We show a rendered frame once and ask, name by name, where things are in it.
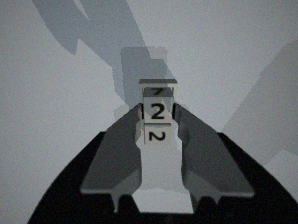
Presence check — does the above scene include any white cube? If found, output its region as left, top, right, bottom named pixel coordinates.
left=144, top=123, right=171, bottom=145
left=143, top=87, right=174, bottom=123

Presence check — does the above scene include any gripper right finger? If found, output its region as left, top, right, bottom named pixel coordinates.
left=172, top=103, right=298, bottom=224

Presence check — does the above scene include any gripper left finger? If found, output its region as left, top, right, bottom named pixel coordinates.
left=27, top=103, right=144, bottom=224

